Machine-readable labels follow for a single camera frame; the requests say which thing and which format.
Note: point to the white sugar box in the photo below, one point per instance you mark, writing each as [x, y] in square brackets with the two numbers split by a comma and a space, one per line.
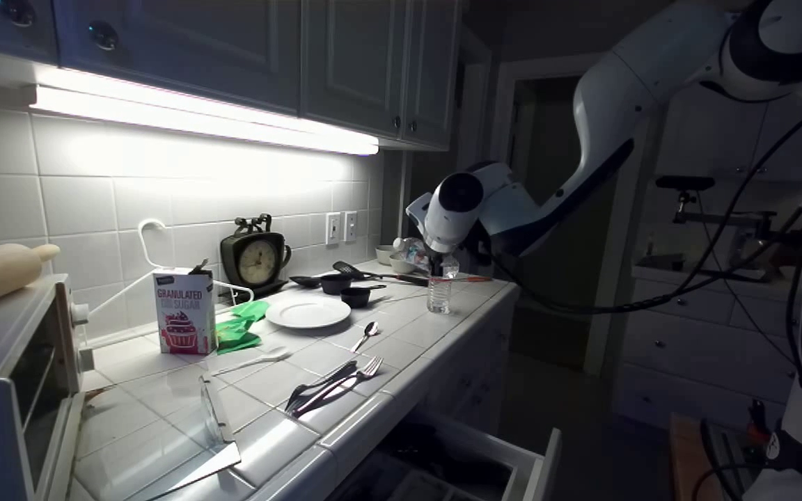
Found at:
[184, 313]

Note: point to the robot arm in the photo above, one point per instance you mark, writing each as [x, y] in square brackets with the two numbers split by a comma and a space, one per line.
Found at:
[610, 90]

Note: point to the white bowl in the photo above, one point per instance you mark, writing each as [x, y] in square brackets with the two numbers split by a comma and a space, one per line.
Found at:
[399, 264]
[384, 255]

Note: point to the wall cabinet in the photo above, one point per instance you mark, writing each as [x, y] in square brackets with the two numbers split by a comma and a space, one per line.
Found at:
[234, 49]

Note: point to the black spatula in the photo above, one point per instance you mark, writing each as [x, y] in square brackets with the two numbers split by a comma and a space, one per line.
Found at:
[373, 273]

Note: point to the white base cabinet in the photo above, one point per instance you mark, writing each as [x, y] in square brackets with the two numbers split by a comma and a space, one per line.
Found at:
[700, 348]

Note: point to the toaster oven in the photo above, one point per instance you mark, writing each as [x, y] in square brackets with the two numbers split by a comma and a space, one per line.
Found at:
[4, 390]

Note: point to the clear plastic water bottle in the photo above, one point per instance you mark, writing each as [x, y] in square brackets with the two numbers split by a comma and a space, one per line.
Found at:
[439, 296]
[412, 253]

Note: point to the camera on mount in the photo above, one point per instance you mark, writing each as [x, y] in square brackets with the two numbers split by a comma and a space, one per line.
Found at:
[685, 183]

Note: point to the metal spoon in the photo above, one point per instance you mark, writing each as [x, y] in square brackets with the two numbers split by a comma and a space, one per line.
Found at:
[370, 328]

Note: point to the white plastic spoon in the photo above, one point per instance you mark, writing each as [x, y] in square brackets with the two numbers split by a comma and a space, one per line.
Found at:
[262, 359]

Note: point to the white drawer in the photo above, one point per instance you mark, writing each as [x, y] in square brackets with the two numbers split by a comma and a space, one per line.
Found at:
[484, 459]

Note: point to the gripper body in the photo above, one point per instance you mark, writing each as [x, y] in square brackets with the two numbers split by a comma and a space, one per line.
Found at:
[438, 263]

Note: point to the black table clock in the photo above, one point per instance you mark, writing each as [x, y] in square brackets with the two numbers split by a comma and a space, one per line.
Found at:
[256, 261]

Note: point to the toaster oven door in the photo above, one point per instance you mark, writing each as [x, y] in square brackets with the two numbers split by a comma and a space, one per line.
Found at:
[164, 452]

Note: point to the toaster oven knob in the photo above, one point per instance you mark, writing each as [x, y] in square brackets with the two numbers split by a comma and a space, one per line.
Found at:
[79, 314]
[86, 359]

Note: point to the black measuring cup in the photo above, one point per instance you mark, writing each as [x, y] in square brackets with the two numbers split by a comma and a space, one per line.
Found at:
[305, 281]
[335, 284]
[356, 297]

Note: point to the green cloth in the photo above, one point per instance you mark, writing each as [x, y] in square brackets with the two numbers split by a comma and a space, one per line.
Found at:
[234, 334]

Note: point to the under-cabinet light bar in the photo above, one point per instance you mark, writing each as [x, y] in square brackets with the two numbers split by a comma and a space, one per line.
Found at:
[199, 118]

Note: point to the white wall switch plate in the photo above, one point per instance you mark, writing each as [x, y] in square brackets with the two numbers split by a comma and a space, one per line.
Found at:
[351, 226]
[333, 228]

